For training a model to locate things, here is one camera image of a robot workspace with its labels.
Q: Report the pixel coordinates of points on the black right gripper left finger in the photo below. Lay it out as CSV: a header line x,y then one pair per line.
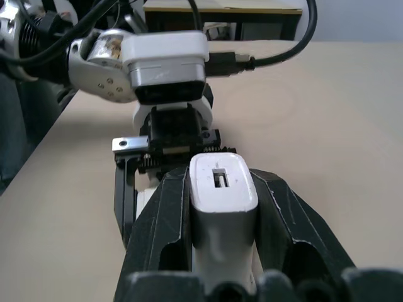
x,y
157,220

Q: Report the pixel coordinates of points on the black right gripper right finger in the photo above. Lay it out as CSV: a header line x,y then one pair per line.
x,y
283,220

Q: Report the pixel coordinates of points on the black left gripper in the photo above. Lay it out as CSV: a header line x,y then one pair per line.
x,y
173,129

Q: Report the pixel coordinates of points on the white USB charger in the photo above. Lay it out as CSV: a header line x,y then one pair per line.
x,y
223,201

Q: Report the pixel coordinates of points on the wooden top desk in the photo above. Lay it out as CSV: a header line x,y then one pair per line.
x,y
220,11

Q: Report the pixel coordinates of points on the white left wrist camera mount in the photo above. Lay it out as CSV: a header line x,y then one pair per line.
x,y
163,50

